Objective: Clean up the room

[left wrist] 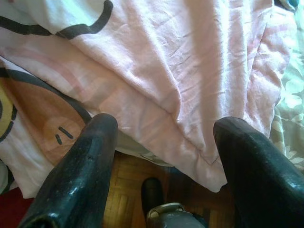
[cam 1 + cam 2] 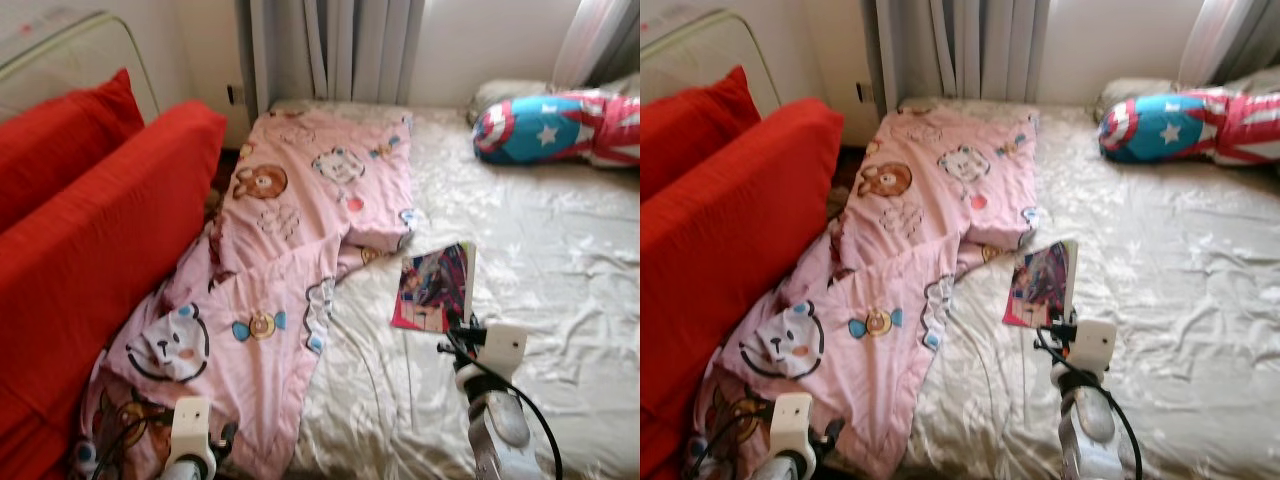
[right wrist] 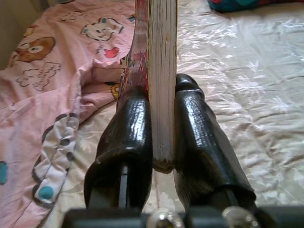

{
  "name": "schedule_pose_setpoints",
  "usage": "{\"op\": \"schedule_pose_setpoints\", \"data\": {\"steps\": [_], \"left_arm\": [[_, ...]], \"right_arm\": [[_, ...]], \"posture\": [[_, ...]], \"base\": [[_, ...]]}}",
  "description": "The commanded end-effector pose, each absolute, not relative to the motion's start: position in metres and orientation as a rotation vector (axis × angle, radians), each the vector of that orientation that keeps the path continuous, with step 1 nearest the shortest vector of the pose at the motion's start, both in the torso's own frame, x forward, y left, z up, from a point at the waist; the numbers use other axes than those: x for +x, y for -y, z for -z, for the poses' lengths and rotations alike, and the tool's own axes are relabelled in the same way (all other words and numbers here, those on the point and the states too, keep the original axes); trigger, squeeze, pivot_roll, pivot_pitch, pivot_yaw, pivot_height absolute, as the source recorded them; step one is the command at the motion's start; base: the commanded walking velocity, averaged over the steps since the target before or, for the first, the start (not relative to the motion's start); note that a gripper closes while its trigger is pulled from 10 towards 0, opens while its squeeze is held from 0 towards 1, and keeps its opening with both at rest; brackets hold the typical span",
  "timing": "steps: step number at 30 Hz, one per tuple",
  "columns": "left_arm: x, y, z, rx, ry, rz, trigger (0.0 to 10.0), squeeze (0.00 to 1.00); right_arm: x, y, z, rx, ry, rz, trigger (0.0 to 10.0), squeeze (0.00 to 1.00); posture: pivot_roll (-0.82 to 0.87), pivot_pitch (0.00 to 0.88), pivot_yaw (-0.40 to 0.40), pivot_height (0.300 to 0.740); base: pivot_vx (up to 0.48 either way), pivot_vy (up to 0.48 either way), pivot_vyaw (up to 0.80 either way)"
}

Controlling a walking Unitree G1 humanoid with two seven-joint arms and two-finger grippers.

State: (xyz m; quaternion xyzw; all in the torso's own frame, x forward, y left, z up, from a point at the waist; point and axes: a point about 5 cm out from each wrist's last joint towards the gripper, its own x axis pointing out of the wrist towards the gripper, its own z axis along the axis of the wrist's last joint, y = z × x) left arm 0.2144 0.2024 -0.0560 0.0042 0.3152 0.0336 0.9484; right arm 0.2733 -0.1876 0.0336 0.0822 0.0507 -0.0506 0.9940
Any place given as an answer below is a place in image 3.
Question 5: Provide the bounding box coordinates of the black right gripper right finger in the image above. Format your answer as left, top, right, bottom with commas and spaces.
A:
173, 73, 258, 211

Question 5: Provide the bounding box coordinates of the star and stripes bolster pillow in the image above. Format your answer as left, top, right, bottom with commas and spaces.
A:
206, 0, 266, 14

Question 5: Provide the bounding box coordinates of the beige floral satin bedspread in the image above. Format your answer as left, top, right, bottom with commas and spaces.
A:
45, 0, 304, 228

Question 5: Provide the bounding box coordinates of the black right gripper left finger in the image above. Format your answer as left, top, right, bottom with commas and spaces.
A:
84, 86, 154, 210

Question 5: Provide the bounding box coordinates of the colourful paperback comic book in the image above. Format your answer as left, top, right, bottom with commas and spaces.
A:
117, 0, 178, 174

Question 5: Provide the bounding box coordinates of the pink cartoon print blanket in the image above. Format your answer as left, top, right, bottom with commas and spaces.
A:
0, 0, 143, 228

